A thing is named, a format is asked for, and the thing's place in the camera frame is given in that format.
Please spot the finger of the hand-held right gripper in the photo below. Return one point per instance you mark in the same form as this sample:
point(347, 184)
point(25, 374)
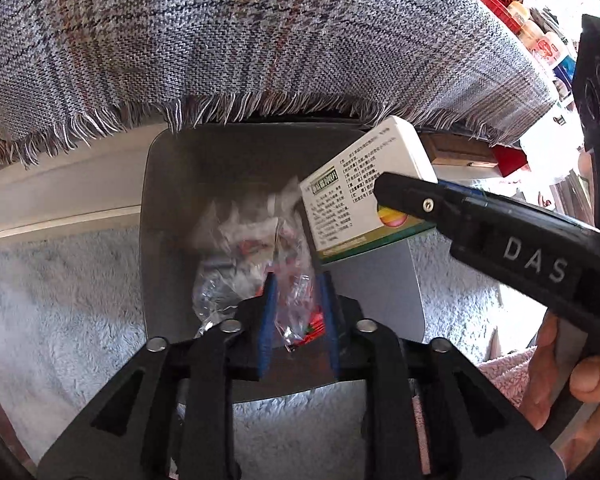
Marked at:
point(415, 200)

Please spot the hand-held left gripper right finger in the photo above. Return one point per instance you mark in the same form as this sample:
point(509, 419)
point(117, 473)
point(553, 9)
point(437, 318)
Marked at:
point(331, 325)

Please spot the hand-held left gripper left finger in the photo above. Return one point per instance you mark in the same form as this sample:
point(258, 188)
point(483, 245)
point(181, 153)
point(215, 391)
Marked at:
point(267, 320)

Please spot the clear red plastic wrapper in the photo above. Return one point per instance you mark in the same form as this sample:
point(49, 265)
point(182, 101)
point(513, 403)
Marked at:
point(295, 305)

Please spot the white green medicine box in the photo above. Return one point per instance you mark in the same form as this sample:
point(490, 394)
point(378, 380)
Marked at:
point(365, 155)

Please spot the grey trash bin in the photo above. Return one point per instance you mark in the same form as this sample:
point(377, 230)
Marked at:
point(180, 185)

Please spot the wooden box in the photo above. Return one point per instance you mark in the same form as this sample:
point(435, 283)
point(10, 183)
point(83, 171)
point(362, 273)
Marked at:
point(460, 152)

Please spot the pile of crumpled wrappers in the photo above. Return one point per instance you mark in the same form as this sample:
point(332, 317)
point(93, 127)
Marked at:
point(240, 245)

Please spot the red box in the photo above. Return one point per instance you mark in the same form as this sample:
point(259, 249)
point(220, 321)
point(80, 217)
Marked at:
point(510, 160)

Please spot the pink fluffy cloth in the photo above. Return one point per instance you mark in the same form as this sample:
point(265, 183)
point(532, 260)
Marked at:
point(507, 375)

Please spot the blue snack packet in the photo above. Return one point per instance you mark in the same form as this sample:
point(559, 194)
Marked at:
point(564, 70)

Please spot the white bottle red label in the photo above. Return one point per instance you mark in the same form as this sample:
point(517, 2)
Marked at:
point(550, 52)
point(532, 35)

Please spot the grey plaid tablecloth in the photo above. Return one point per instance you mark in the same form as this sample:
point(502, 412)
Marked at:
point(230, 35)

